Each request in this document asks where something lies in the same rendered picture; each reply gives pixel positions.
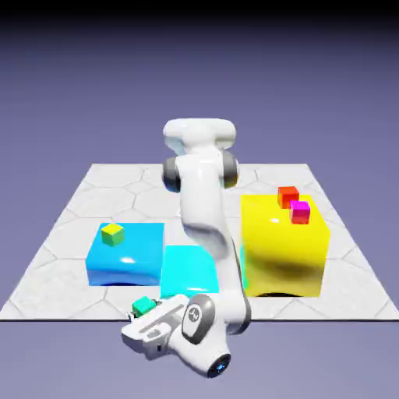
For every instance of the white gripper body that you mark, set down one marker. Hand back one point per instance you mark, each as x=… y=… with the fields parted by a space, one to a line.
x=156 y=324

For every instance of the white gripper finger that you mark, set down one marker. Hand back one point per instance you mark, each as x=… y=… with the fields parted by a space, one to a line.
x=131 y=316
x=157 y=302

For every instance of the small green cube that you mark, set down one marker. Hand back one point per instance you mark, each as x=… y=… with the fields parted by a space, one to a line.
x=143 y=306

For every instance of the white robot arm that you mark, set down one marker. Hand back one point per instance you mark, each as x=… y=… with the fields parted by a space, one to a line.
x=201 y=199

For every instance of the small yellow cube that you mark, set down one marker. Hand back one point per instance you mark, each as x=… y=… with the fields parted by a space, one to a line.
x=112 y=234

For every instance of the small red cube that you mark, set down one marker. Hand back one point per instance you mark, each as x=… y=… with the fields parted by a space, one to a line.
x=286 y=194

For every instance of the small magenta cube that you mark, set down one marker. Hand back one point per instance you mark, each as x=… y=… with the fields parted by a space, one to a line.
x=300 y=212

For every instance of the large cyan box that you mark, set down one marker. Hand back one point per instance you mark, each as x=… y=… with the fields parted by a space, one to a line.
x=187 y=271

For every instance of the large blue box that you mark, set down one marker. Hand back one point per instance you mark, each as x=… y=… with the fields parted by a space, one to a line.
x=131 y=249

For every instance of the large yellow box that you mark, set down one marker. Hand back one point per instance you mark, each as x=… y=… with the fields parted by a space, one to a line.
x=280 y=249

